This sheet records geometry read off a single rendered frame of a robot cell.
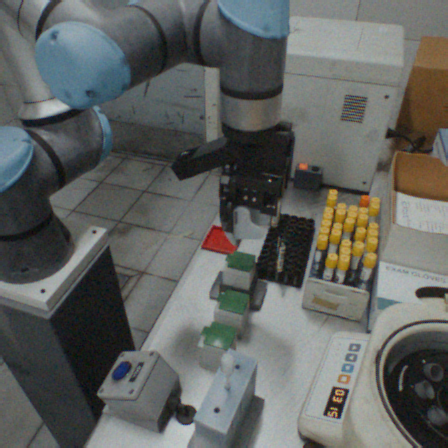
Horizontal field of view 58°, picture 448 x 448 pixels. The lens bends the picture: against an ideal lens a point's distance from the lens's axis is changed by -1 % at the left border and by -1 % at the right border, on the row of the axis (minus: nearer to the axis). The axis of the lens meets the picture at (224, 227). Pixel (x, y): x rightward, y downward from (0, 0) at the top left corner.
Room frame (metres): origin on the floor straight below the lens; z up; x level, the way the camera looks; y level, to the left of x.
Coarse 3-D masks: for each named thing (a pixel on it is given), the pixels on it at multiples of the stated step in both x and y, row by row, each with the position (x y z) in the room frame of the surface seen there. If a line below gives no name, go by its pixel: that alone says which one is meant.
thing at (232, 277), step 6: (228, 270) 0.46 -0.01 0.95; (234, 270) 0.46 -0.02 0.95; (252, 270) 0.47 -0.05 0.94; (228, 276) 0.46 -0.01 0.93; (234, 276) 0.46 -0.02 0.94; (240, 276) 0.46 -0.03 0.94; (246, 276) 0.45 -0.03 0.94; (252, 276) 0.47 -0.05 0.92; (228, 282) 0.46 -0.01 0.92; (234, 282) 0.46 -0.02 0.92; (240, 282) 0.46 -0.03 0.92; (246, 282) 0.45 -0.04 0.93; (246, 288) 0.45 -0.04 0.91
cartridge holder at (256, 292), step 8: (216, 280) 0.49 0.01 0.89; (256, 280) 0.48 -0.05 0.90; (216, 288) 0.47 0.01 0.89; (224, 288) 0.46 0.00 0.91; (232, 288) 0.46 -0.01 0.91; (240, 288) 0.46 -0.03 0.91; (256, 288) 0.47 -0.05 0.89; (264, 288) 0.47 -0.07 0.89; (216, 296) 0.46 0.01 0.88; (256, 296) 0.46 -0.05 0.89; (256, 304) 0.44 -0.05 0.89
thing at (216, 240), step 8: (208, 232) 0.63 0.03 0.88; (216, 232) 0.64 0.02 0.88; (208, 240) 0.61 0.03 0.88; (216, 240) 0.61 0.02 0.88; (224, 240) 0.61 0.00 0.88; (240, 240) 0.61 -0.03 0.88; (208, 248) 0.59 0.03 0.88; (216, 248) 0.58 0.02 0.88; (224, 248) 0.59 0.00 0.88; (232, 248) 0.59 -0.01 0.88
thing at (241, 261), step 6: (234, 252) 0.50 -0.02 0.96; (240, 252) 0.50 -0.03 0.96; (228, 258) 0.48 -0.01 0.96; (234, 258) 0.48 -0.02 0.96; (240, 258) 0.48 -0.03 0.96; (246, 258) 0.48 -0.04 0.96; (252, 258) 0.48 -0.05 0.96; (228, 264) 0.47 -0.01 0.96; (234, 264) 0.47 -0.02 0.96; (240, 264) 0.47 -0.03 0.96; (246, 264) 0.47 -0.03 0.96; (252, 264) 0.47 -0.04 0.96; (240, 270) 0.46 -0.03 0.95; (246, 270) 0.45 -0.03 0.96
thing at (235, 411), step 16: (240, 368) 0.27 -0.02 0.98; (256, 368) 0.28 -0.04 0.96; (224, 384) 0.25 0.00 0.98; (240, 384) 0.25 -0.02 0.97; (208, 400) 0.23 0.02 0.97; (224, 400) 0.23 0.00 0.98; (240, 400) 0.23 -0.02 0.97; (256, 400) 0.27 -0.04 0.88; (208, 416) 0.21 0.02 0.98; (224, 416) 0.21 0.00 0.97; (240, 416) 0.23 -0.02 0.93; (256, 416) 0.25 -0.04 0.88; (208, 432) 0.20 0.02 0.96; (224, 432) 0.19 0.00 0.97; (240, 432) 0.23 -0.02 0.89
